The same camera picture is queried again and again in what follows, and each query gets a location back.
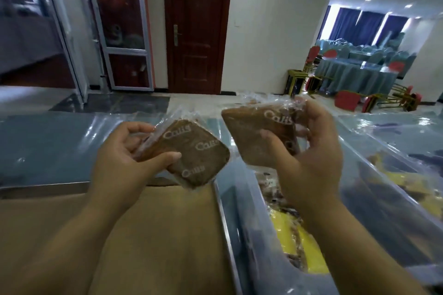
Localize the aluminium framed window partition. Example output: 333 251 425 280
0 0 89 103

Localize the brown cardboard box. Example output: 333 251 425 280
0 183 237 295

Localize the person's right forearm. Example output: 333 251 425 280
298 195 431 295

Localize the table with blue cloth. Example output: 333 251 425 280
314 57 399 97

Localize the person's right hand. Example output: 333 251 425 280
259 98 344 216

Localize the row of blue covered chairs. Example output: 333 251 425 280
316 33 417 66

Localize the person's left forearm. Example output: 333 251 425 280
0 197 140 295

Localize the person's left hand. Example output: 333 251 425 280
88 121 182 216

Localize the blue curtain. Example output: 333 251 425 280
354 11 385 46
375 14 410 47
329 7 361 42

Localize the yellow snack packet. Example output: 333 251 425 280
368 154 443 220
269 208 330 275

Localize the clear plastic storage bin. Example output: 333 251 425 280
214 113 443 295

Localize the square brown cake packet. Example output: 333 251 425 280
221 95 309 169
133 107 232 190

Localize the brown wrapped cake packet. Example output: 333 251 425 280
255 169 286 209

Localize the dark brown wooden door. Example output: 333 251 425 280
163 0 235 95

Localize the aluminium framed glass door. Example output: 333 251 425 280
81 0 155 92

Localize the gold metal chair frame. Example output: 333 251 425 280
284 69 311 97

